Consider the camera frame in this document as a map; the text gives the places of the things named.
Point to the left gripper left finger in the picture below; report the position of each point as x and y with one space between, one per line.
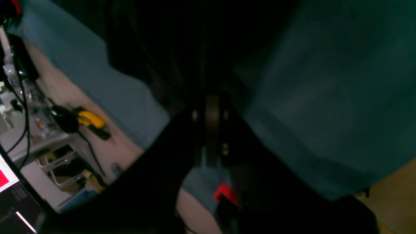
143 199

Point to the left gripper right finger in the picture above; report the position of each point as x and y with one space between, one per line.
272 199

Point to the black T-shirt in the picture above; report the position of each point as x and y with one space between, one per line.
184 49

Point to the blue orange clamp bottom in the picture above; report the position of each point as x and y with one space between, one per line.
227 211

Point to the black round object on cloth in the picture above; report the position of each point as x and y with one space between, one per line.
65 120

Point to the blue table cloth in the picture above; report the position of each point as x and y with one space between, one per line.
333 93

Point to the yellow handled pliers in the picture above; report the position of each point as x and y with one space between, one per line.
93 122

